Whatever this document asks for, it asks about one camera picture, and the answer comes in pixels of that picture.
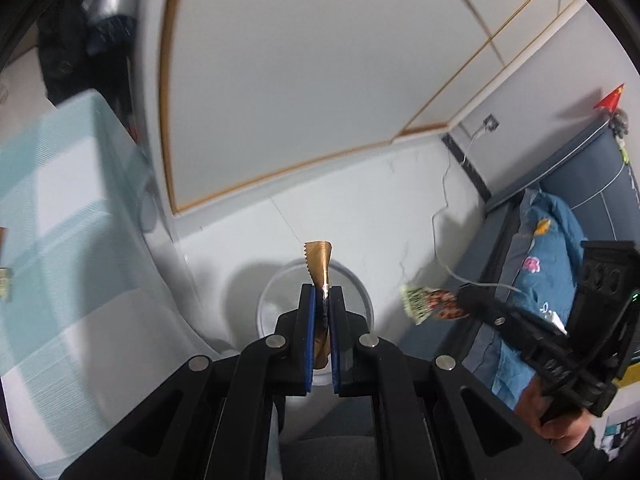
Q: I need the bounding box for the grey plush toy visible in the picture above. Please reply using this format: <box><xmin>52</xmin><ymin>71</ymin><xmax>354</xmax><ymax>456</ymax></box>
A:
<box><xmin>607</xmin><ymin>108</ymin><xmax>632</xmax><ymax>137</ymax></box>

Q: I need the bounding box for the wide white wood-trimmed panel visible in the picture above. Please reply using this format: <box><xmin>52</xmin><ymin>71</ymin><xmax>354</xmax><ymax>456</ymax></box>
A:
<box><xmin>159</xmin><ymin>0</ymin><xmax>495</xmax><ymax>217</ymax></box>

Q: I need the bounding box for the person's right hand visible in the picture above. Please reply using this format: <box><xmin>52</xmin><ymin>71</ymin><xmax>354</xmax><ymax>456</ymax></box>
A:
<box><xmin>515</xmin><ymin>375</ymin><xmax>597</xmax><ymax>456</ymax></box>

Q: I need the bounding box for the grey blue bed sheet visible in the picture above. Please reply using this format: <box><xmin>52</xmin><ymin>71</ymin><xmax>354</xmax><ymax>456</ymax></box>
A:
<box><xmin>461</xmin><ymin>200</ymin><xmax>528</xmax><ymax>393</ymax></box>

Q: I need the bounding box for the blue flowered quilt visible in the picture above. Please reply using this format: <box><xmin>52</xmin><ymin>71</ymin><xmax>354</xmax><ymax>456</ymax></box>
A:
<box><xmin>492</xmin><ymin>187</ymin><xmax>590</xmax><ymax>411</ymax></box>

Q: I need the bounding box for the white paper slip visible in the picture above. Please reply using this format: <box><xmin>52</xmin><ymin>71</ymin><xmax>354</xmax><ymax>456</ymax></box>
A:
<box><xmin>542</xmin><ymin>309</ymin><xmax>569</xmax><ymax>337</ymax></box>

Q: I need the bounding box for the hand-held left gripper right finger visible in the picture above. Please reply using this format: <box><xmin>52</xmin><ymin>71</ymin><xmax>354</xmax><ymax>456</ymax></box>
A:
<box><xmin>327</xmin><ymin>285</ymin><xmax>583</xmax><ymax>480</ymax></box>

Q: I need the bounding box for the small red flag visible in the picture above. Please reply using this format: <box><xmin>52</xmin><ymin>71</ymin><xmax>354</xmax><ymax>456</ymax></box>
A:
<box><xmin>593</xmin><ymin>82</ymin><xmax>626</xmax><ymax>111</ymax></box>

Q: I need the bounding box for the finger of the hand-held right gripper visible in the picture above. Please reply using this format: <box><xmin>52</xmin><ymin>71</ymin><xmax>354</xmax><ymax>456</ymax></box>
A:
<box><xmin>457</xmin><ymin>284</ymin><xmax>567</xmax><ymax>362</ymax></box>

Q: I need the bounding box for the red green printed wrapper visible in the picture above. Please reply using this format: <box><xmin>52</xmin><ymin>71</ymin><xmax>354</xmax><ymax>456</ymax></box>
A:
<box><xmin>401</xmin><ymin>284</ymin><xmax>468</xmax><ymax>326</ymax></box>

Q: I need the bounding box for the black backpack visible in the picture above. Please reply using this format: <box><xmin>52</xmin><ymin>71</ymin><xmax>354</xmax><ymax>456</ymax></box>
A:
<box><xmin>37</xmin><ymin>7</ymin><xmax>137</xmax><ymax>107</ymax></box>

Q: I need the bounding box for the gold foil wrapper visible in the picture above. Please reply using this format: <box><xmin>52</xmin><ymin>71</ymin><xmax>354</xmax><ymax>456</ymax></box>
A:
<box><xmin>302</xmin><ymin>240</ymin><xmax>335</xmax><ymax>386</ymax></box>

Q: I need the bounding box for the person's right forearm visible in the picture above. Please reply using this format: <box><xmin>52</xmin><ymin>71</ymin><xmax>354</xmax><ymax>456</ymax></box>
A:
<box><xmin>560</xmin><ymin>425</ymin><xmax>618</xmax><ymax>480</ymax></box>

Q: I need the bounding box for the white charger cable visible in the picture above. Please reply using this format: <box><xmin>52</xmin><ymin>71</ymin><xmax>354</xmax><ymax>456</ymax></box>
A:
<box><xmin>431</xmin><ymin>127</ymin><xmax>525</xmax><ymax>295</ymax></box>

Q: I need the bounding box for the teal checked tablecloth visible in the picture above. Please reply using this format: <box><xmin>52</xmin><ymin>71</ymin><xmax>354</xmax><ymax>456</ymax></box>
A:
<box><xmin>0</xmin><ymin>89</ymin><xmax>213</xmax><ymax>477</ymax></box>

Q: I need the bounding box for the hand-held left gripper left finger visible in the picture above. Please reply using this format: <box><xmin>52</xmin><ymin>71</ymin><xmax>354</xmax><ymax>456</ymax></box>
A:
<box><xmin>60</xmin><ymin>284</ymin><xmax>317</xmax><ymax>480</ymax></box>

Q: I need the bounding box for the clear round waste bin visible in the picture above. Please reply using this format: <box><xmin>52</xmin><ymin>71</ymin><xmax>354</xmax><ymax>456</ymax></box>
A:
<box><xmin>256</xmin><ymin>258</ymin><xmax>376</xmax><ymax>441</ymax></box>

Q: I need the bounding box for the narrow white wood-trimmed panel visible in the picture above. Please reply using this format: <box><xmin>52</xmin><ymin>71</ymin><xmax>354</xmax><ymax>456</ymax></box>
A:
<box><xmin>394</xmin><ymin>0</ymin><xmax>585</xmax><ymax>137</ymax></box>

